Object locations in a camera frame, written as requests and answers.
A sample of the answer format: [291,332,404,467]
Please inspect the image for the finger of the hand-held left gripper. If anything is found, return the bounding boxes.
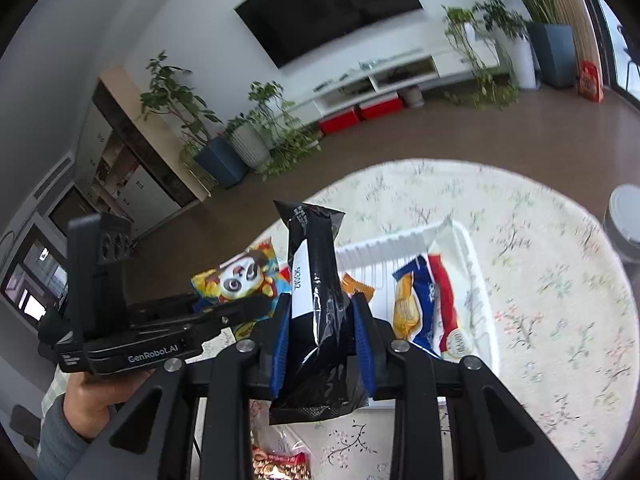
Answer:
[190,294,282,343]

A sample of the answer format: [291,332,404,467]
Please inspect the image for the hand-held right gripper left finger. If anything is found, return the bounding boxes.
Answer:
[65,294,292,480]

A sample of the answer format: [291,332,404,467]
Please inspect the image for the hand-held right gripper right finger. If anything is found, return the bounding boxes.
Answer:
[351,294,581,480]

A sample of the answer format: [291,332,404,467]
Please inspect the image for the panda print snack packet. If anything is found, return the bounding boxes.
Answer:
[191,237,293,341]

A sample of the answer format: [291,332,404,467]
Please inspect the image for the clear orange print snack packet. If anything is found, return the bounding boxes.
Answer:
[341,272,376,306]

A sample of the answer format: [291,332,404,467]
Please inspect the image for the blue yellow snack packet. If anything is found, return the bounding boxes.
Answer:
[391,255,446,358]

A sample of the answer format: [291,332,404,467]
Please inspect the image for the black snack packet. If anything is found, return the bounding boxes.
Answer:
[270,200,371,426]

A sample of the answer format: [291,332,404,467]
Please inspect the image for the red white snack packet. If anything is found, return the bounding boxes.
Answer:
[427,254,476,363]

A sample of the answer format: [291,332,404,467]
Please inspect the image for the red gold snack packet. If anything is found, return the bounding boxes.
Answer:
[250,427,313,480]

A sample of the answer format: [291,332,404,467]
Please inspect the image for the white plastic tray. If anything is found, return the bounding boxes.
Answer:
[335,220,501,411]

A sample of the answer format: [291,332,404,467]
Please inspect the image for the person's left forearm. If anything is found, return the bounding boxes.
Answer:
[37,395,98,480]

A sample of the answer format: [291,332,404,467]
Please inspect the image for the person's left hand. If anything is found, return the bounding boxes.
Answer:
[62,367,156,443]

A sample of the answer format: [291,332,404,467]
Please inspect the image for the blue square plant pot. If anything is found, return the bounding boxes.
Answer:
[194,136,249,188]
[527,22,577,88]

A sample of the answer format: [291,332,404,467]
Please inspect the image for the dark wooden shelf unit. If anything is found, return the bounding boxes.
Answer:
[92,67,211,206]

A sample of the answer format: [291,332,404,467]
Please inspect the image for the ribbed grey plant pot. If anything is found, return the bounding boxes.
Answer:
[227,122,271,170]

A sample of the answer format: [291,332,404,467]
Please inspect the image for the trailing pothos plant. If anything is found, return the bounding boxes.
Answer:
[247,80,323,181]

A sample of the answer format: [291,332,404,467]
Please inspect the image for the small leafy plant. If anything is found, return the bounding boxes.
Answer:
[225,112,261,133]

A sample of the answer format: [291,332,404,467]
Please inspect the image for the round floral tablecloth table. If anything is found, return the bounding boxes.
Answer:
[240,157,636,480]

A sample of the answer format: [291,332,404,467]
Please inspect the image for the red storage box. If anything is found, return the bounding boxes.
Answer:
[320,109,362,136]
[360,97,404,121]

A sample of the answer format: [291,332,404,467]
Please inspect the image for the tall leafy tree plant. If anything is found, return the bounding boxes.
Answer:
[137,50,223,151]

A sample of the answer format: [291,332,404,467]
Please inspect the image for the white grey trash bin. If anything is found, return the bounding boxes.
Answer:
[602,185,640,266]

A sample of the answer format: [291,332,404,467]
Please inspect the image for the hanging vine plant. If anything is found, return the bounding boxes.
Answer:
[442,5,518,111]

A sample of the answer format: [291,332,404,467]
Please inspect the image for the white television console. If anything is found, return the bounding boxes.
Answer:
[285,40,501,116]

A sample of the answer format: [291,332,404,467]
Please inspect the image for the tall white plant pot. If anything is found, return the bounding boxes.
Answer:
[495,35,537,91]

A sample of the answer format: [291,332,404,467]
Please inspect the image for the red gift bag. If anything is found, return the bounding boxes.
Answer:
[578,61,604,103]

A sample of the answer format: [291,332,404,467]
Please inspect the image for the bushy green plant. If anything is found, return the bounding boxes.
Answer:
[472,0,528,41]

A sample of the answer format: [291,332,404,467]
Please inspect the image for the black framed glass door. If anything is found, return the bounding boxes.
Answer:
[575,0,640,106]

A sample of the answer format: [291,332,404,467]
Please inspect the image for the black wall television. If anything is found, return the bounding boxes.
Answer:
[235,0,426,68]

